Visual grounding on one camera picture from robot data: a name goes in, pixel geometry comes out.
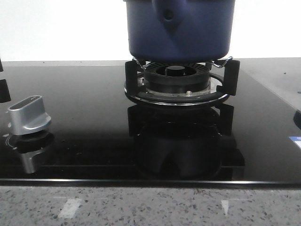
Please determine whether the bent wire pot trivet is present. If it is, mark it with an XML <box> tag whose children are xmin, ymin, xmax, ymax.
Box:
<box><xmin>132</xmin><ymin>56</ymin><xmax>233</xmax><ymax>70</ymax></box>

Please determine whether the blue white cooktop sticker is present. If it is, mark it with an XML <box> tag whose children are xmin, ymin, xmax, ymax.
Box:
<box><xmin>289</xmin><ymin>137</ymin><xmax>301</xmax><ymax>149</ymax></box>

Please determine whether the black round gas burner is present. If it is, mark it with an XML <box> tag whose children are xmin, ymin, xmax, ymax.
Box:
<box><xmin>143</xmin><ymin>63</ymin><xmax>209</xmax><ymax>93</ymax></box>

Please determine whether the silver stove control knob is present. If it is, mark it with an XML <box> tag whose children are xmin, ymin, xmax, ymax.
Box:
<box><xmin>8</xmin><ymin>95</ymin><xmax>51</xmax><ymax>135</ymax></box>

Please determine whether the black pan support grate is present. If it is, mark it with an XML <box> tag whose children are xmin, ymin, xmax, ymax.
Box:
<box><xmin>125</xmin><ymin>59</ymin><xmax>240</xmax><ymax>107</ymax></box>

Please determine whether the dark blue cooking pot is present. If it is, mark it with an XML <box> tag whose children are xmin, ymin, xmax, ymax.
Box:
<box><xmin>125</xmin><ymin>0</ymin><xmax>235</xmax><ymax>63</ymax></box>

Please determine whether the black glass gas cooktop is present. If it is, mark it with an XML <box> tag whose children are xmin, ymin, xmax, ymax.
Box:
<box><xmin>0</xmin><ymin>63</ymin><xmax>301</xmax><ymax>188</ymax></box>

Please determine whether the black left burner grate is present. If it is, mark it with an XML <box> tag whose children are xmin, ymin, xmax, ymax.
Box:
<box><xmin>0</xmin><ymin>59</ymin><xmax>11</xmax><ymax>103</ymax></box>

